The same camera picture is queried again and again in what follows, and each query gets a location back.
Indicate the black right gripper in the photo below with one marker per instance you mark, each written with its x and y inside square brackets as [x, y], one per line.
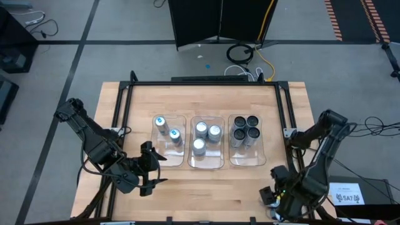
[289, 195]

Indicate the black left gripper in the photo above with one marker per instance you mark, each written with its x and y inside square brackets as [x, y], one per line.
[147, 167]

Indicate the clear plastic bin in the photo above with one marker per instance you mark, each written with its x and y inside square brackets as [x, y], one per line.
[168, 156]
[206, 161]
[247, 156]

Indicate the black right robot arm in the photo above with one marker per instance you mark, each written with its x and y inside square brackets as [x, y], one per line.
[325, 162]

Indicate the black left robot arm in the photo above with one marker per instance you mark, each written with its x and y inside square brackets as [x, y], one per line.
[93, 140]

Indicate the white SA7 label sign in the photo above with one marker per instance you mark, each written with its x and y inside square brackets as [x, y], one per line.
[347, 189]

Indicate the long black box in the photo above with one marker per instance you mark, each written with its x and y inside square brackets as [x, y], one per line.
[209, 78]

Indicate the dark equipment case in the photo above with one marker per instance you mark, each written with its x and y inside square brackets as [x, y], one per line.
[7, 100]

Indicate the black folding partition panel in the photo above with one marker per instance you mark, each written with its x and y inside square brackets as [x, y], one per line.
[200, 22]

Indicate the black stand leg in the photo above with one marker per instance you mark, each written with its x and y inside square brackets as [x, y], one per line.
[391, 61]

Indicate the black cabinet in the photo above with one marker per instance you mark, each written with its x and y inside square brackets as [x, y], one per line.
[15, 47]

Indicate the black orange striped floor mat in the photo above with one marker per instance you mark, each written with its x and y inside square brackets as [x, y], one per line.
[353, 18]

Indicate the black aluminium table frame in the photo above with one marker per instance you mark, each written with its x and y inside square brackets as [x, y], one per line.
[203, 83]

